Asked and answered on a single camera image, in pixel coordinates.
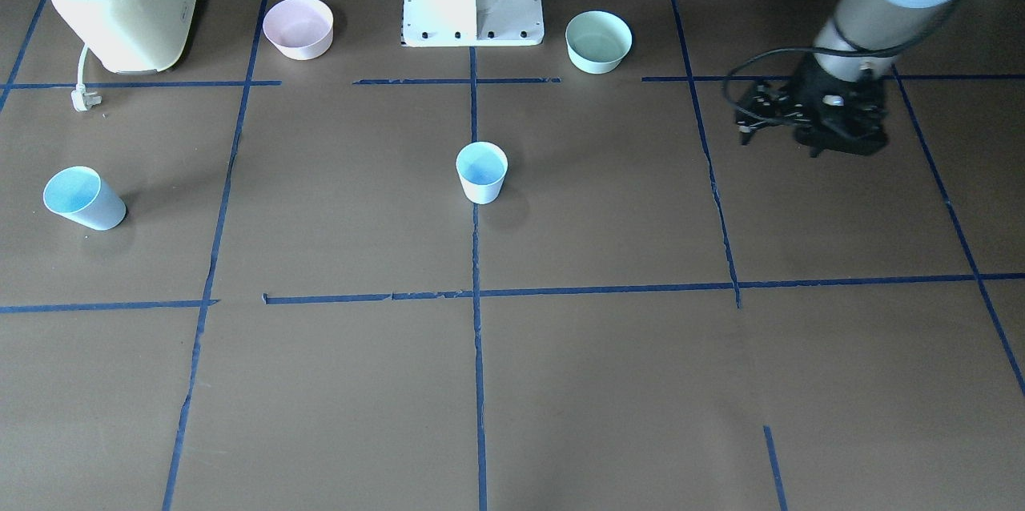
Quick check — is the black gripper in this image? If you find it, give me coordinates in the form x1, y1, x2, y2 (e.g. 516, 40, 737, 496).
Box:
790, 54, 889, 158

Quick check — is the blue cup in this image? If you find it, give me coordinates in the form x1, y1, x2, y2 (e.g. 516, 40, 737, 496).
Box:
42, 167, 127, 232
455, 141, 508, 205

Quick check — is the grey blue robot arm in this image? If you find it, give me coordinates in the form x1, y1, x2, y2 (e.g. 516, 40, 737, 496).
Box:
765, 0, 956, 157

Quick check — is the green bowl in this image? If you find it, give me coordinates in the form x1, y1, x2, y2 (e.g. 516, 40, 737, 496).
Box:
566, 10, 633, 75

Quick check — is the pink bowl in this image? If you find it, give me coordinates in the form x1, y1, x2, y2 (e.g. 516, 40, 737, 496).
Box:
261, 0, 336, 61

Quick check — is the cream toaster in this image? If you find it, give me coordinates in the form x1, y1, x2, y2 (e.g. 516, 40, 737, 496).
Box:
51, 0, 195, 75

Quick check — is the black camera cable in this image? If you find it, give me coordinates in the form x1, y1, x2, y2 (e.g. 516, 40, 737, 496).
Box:
722, 42, 898, 127

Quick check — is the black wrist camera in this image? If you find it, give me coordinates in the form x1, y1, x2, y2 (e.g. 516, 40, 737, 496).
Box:
734, 81, 805, 146

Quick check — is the white toaster plug cable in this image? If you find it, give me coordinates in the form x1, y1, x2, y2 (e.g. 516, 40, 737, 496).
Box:
70, 42, 103, 113

